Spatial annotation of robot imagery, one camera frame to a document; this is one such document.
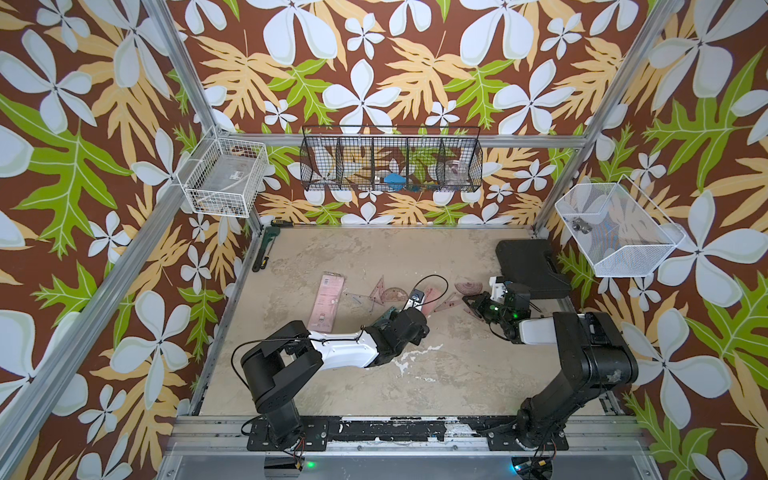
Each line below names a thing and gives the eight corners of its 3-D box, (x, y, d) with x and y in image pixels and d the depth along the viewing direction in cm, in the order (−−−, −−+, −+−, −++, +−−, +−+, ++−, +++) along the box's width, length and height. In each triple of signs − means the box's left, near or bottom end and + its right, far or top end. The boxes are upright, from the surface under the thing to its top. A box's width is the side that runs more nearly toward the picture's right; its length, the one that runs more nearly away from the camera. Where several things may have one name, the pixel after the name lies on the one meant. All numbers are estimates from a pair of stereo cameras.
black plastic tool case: (509, 298, 102) (515, 288, 97) (494, 250, 116) (499, 239, 111) (565, 298, 102) (575, 288, 97) (543, 250, 116) (551, 239, 111)
